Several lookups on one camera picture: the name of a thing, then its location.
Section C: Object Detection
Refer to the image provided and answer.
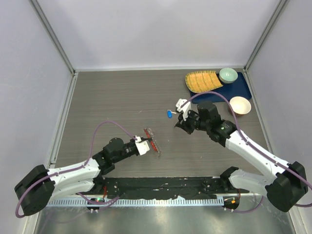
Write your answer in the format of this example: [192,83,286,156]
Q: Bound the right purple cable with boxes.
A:
[186,92,312,213]

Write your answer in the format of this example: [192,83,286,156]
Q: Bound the light green bowl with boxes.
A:
[219,68,238,84]

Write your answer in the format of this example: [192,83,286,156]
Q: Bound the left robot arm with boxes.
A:
[14,137,150,218]

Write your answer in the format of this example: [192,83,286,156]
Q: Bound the right aluminium frame post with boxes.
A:
[244,0,289,72]

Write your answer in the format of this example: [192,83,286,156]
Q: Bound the aluminium frame post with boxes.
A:
[29,0,76,76]
[244,0,289,72]

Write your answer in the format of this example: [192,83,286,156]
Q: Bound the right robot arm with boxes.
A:
[175,99,308,212]

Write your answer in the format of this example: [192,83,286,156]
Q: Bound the brown white bowl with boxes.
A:
[230,96,252,115]

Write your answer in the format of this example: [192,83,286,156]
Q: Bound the blue tagged key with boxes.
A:
[167,110,176,118]

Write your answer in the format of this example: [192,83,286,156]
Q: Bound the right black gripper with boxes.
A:
[176,108,210,135]

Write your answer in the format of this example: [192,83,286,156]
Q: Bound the yellow woven bamboo plate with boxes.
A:
[185,70,223,94]

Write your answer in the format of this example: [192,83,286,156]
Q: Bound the left aluminium frame post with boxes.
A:
[29,0,76,76]

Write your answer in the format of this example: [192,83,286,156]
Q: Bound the white slotted cable duct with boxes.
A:
[47,196,224,208]

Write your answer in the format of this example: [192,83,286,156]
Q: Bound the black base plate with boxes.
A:
[102,176,249,200]

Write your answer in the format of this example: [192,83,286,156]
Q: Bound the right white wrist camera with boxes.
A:
[175,98,191,121]

